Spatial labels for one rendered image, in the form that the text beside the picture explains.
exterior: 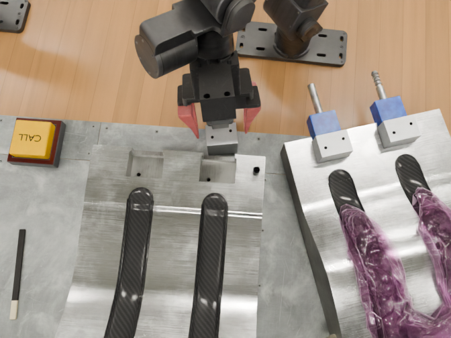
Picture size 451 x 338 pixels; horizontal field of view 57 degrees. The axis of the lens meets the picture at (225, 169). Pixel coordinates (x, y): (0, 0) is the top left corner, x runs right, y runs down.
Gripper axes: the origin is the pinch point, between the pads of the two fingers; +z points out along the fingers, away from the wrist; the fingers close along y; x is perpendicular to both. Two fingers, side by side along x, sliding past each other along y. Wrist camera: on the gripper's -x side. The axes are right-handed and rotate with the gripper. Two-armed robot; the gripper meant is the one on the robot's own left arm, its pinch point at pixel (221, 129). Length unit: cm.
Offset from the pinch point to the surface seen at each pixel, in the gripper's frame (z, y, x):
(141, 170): 1.2, -12.9, -6.3
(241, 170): 0.1, 2.4, -9.2
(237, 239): 5.3, 0.8, -17.9
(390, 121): -1.6, 26.1, -3.6
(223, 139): 0.3, 0.1, -2.1
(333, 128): -0.6, 17.4, -3.0
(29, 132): -1.2, -31.7, 2.7
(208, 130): -0.6, -2.1, -0.6
